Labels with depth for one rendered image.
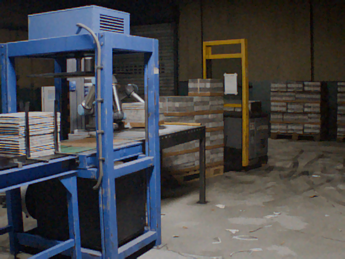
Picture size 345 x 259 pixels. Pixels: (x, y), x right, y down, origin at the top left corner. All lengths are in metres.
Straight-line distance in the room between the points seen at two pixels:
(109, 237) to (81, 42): 1.24
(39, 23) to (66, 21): 0.26
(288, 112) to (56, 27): 7.54
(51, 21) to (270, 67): 9.14
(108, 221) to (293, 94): 7.63
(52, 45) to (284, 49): 9.25
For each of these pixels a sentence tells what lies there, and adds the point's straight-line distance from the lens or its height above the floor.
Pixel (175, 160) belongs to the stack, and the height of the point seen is 0.31.
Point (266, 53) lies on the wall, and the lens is 11.88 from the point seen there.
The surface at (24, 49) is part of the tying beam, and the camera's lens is 3.20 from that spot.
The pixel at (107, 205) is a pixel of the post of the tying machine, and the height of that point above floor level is 0.48.
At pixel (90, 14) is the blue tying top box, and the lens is 2.99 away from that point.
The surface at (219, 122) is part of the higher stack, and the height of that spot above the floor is 0.71.
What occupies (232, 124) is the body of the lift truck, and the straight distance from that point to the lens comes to 6.57.
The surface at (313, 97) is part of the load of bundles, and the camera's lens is 9.94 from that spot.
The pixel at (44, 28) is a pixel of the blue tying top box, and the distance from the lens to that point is 3.25.
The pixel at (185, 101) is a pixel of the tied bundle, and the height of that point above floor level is 1.01.
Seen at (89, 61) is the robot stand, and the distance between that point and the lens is 4.91.
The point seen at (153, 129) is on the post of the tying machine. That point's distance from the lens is 3.27.
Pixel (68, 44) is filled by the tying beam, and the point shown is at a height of 1.49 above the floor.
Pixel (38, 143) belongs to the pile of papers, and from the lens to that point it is 2.79.
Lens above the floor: 1.21
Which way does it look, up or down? 6 degrees down
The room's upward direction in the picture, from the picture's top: 1 degrees counter-clockwise
